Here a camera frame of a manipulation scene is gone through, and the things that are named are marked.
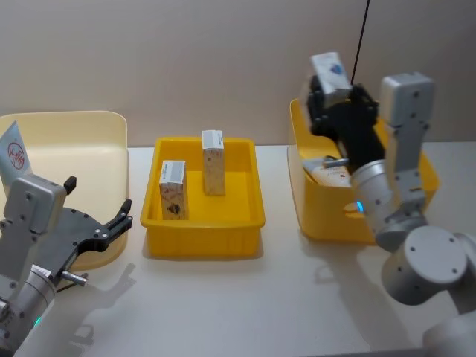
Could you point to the white box with blue emblem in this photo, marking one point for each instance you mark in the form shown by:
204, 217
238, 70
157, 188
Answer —
331, 74

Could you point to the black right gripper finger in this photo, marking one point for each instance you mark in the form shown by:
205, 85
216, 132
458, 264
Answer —
317, 100
366, 100

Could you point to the shallow yellow plastic tray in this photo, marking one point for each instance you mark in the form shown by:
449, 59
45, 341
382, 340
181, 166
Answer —
204, 238

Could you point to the blue and white tube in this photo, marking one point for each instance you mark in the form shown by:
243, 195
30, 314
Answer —
15, 156
331, 176

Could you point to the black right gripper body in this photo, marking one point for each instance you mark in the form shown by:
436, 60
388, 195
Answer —
353, 134

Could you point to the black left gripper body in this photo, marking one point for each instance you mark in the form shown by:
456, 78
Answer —
70, 238

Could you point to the cream plastic bin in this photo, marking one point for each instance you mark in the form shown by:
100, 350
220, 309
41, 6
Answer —
74, 148

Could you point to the tan patterned carton box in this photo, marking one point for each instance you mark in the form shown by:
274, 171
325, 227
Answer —
173, 201
213, 171

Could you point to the deep yellow plastic bin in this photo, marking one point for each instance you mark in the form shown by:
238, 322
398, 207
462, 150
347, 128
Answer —
327, 212

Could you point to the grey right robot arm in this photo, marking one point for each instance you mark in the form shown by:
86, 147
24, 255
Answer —
409, 111

